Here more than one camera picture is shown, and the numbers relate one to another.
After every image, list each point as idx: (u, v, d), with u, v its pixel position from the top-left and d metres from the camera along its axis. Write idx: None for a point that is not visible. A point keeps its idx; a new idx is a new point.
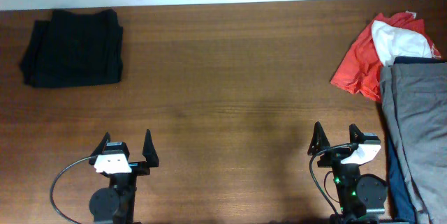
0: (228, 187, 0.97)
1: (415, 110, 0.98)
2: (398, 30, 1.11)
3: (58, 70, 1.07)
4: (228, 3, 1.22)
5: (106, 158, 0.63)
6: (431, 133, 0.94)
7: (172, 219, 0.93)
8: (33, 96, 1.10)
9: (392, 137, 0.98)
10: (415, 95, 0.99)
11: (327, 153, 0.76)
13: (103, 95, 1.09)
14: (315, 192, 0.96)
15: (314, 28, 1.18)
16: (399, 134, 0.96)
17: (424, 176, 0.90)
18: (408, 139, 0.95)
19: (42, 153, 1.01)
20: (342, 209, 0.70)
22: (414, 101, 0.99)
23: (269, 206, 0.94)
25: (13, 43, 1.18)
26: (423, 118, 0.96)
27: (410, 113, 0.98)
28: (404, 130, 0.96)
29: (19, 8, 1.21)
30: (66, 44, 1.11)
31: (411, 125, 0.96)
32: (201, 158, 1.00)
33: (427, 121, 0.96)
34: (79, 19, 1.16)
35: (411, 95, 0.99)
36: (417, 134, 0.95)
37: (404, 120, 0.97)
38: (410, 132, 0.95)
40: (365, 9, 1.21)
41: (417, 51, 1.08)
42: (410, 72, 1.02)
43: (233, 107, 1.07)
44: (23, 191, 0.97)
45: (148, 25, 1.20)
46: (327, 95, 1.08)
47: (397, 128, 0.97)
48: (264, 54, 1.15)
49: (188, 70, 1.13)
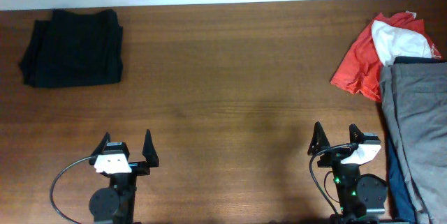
0: (228, 187, 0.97)
1: (415, 110, 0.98)
2: (397, 30, 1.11)
3: (58, 70, 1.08)
4: (228, 3, 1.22)
5: (106, 158, 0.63)
6: (431, 133, 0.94)
7: (172, 219, 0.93)
8: (33, 95, 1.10)
9: (392, 138, 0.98)
10: (415, 95, 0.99)
11: (327, 153, 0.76)
13: (103, 95, 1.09)
14: (315, 192, 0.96)
15: (314, 28, 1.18)
16: (399, 134, 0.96)
17: (424, 176, 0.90)
18: (408, 139, 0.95)
19: (42, 153, 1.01)
20: (342, 209, 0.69)
22: (414, 101, 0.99)
23: (269, 206, 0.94)
25: (12, 44, 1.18)
26: (423, 118, 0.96)
27: (409, 113, 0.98)
28: (404, 130, 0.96)
29: (19, 8, 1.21)
30: (66, 44, 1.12)
31: (411, 125, 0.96)
32: (201, 158, 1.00)
33: (427, 121, 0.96)
34: (79, 19, 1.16)
35: (411, 95, 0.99)
36: (417, 134, 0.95)
37: (404, 119, 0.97)
38: (409, 132, 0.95)
40: (365, 9, 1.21)
41: (417, 51, 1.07)
42: (409, 72, 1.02)
43: (233, 107, 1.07)
44: (22, 190, 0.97)
45: (148, 25, 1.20)
46: (327, 95, 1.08)
47: (397, 128, 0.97)
48: (264, 54, 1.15)
49: (188, 70, 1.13)
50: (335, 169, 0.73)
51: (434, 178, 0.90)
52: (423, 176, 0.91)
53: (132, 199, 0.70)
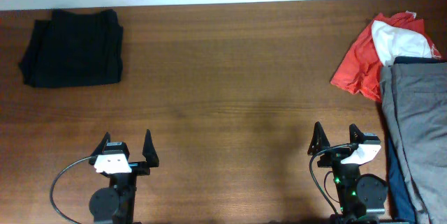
0: (228, 187, 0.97)
1: (415, 111, 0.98)
2: (397, 31, 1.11)
3: (58, 70, 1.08)
4: (228, 3, 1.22)
5: (106, 158, 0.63)
6: (431, 134, 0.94)
7: (172, 219, 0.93)
8: (32, 95, 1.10)
9: (392, 138, 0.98)
10: (415, 95, 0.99)
11: (327, 153, 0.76)
13: (103, 95, 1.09)
14: (315, 192, 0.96)
15: (314, 28, 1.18)
16: (400, 134, 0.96)
17: (424, 176, 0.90)
18: (408, 139, 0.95)
19: (41, 153, 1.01)
20: (343, 209, 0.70)
22: (414, 102, 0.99)
23: (269, 206, 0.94)
25: (12, 44, 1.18)
26: (423, 118, 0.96)
27: (409, 113, 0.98)
28: (404, 130, 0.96)
29: (19, 8, 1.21)
30: (65, 44, 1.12)
31: (411, 125, 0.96)
32: (201, 158, 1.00)
33: (427, 121, 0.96)
34: (79, 19, 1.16)
35: (411, 95, 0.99)
36: (417, 134, 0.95)
37: (404, 120, 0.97)
38: (410, 132, 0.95)
40: (365, 9, 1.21)
41: (417, 51, 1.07)
42: (409, 72, 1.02)
43: (234, 107, 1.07)
44: (22, 191, 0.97)
45: (148, 25, 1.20)
46: (327, 95, 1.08)
47: (397, 129, 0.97)
48: (264, 54, 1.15)
49: (188, 70, 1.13)
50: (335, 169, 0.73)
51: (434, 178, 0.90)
52: (424, 176, 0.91)
53: (132, 199, 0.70)
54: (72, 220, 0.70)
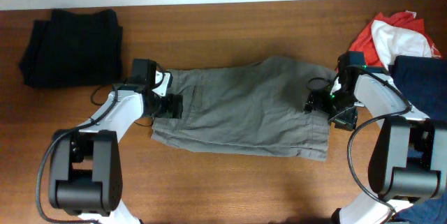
0: (228, 186, 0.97)
1: (204, 118, 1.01)
2: (398, 30, 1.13)
3: (58, 70, 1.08)
4: (228, 2, 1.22)
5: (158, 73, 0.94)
6: (225, 137, 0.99)
7: (172, 220, 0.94)
8: (31, 96, 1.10)
9: (222, 142, 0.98)
10: (246, 112, 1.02)
11: (342, 79, 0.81)
13: (101, 95, 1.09)
14: (315, 191, 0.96)
15: (313, 28, 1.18)
16: (230, 144, 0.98)
17: (366, 95, 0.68)
18: (195, 150, 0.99)
19: (40, 153, 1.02)
20: (341, 80, 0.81)
22: (231, 115, 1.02)
23: (269, 206, 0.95)
25: (11, 44, 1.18)
26: (204, 125, 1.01)
27: (213, 123, 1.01)
28: (241, 109, 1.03)
29: (17, 8, 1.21)
30: (64, 43, 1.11)
31: (214, 133, 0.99)
32: (202, 159, 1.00)
33: (221, 132, 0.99)
34: (79, 18, 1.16)
35: (218, 112, 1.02)
36: (232, 139, 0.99)
37: (182, 93, 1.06)
38: (184, 133, 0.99)
40: (366, 8, 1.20)
41: (417, 51, 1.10)
42: (419, 63, 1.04)
43: None
44: (20, 191, 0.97)
45: (147, 25, 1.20)
46: None
47: (224, 128, 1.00)
48: (263, 54, 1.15)
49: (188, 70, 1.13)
50: (343, 78, 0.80)
51: (362, 86, 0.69)
52: (327, 132, 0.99)
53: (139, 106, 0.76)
54: (64, 222, 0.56)
